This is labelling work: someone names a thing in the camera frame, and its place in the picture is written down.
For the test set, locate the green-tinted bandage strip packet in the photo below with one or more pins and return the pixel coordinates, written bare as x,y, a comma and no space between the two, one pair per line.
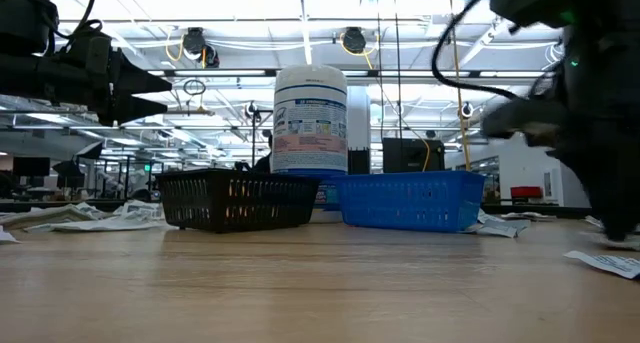
142,210

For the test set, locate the blue plastic mesh basket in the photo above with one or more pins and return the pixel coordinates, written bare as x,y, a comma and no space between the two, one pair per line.
410,203

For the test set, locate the person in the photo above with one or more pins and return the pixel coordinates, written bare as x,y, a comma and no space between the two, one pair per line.
262,163

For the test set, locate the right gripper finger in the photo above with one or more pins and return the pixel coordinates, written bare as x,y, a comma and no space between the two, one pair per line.
580,175
620,198

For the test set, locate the black plastic mesh basket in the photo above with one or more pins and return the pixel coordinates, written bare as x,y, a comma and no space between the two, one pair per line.
237,203

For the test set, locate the white disinfecting wipes canister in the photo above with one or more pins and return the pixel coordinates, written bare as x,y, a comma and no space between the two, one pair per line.
310,123

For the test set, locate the white pillar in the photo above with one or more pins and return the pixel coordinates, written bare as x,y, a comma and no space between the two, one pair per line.
358,118

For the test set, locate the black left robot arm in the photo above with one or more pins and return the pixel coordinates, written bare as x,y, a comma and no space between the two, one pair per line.
25,23

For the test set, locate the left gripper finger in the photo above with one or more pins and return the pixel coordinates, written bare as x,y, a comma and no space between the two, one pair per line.
132,108
137,80

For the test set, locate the black pole stand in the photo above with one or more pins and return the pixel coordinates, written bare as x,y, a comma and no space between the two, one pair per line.
253,133

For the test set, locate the alcohol pad square packet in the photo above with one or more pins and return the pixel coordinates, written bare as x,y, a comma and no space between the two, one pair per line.
607,264
592,221
527,216
495,228

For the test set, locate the red box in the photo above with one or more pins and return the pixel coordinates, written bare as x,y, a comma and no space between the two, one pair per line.
526,192

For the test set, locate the black aluminium table frame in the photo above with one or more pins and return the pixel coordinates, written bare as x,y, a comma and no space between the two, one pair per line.
50,206

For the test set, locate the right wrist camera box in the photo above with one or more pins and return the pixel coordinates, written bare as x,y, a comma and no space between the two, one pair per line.
520,120

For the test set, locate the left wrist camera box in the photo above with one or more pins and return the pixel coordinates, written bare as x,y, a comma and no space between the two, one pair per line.
92,48

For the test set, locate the black computer monitor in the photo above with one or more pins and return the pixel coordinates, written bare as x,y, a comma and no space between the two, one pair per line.
31,166

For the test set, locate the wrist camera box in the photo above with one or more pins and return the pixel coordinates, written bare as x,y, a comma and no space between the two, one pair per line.
92,48
520,120

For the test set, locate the black box monitor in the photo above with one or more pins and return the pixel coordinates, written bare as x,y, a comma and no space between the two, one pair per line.
407,155

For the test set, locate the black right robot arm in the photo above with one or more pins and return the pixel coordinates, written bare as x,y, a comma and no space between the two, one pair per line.
540,3

